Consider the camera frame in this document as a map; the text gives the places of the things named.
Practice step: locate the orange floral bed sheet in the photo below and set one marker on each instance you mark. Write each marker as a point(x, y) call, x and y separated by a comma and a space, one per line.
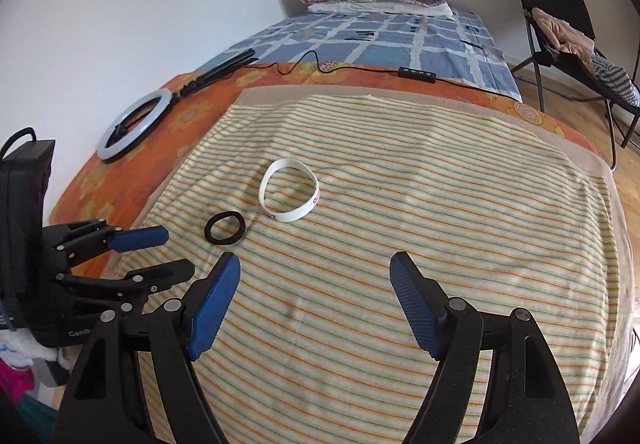
point(200, 124)

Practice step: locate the white pillow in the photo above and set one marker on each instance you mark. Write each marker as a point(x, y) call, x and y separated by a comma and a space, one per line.
point(440, 10)

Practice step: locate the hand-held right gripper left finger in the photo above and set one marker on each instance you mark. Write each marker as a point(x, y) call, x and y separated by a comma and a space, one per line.
point(215, 309)

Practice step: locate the black folded tripod stand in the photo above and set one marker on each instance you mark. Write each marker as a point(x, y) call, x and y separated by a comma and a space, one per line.
point(225, 66)

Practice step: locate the grey striped cloth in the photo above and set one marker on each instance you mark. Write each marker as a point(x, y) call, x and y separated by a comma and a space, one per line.
point(617, 79)

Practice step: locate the white wristband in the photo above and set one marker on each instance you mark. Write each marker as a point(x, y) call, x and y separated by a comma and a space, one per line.
point(295, 215)

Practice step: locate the blue checkered sheet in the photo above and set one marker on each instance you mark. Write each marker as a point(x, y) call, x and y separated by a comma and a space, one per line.
point(380, 44)

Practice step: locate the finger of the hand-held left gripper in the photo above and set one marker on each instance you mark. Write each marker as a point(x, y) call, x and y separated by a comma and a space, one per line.
point(140, 238)
point(165, 271)

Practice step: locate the beige clothing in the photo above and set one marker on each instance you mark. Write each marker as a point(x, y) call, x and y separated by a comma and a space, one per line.
point(560, 31)

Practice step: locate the striped cream blanket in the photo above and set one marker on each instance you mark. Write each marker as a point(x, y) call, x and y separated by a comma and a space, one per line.
point(375, 224)

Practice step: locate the beige blanket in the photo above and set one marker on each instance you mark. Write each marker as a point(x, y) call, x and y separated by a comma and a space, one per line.
point(595, 164)

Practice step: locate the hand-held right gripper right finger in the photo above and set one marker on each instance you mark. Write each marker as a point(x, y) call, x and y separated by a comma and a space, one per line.
point(415, 309)

